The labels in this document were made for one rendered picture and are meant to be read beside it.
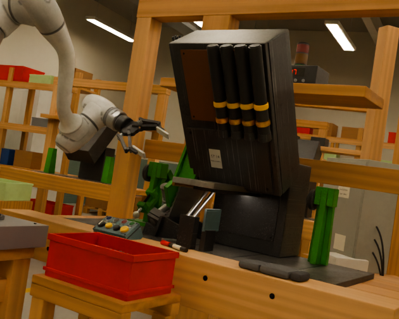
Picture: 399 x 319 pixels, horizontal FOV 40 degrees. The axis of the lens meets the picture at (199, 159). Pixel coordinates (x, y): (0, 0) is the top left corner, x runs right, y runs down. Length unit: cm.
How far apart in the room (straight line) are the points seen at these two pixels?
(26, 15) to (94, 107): 51
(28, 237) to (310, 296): 85
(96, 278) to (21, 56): 1000
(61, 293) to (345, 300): 75
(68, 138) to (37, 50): 942
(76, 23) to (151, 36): 992
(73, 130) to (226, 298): 101
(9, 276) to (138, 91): 120
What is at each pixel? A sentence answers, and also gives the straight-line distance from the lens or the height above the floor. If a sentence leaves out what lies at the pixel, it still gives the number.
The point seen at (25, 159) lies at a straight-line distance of 793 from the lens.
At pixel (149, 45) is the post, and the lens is 271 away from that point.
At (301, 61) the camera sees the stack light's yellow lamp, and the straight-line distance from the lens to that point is 229.
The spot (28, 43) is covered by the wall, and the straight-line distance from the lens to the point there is 1152.
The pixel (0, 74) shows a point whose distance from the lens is 841.
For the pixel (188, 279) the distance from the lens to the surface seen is 170.
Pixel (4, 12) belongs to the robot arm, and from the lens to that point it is 208.
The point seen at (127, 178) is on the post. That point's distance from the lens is 264.
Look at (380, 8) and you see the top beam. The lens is 222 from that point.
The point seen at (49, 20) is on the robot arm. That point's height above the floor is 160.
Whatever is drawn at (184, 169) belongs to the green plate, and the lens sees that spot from 200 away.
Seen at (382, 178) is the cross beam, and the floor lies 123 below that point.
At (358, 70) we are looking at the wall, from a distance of 1232.
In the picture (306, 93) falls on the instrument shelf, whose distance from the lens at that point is 209.
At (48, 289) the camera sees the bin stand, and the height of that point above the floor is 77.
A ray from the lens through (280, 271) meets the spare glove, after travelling 157.
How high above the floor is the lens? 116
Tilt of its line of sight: 1 degrees up
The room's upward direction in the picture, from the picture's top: 9 degrees clockwise
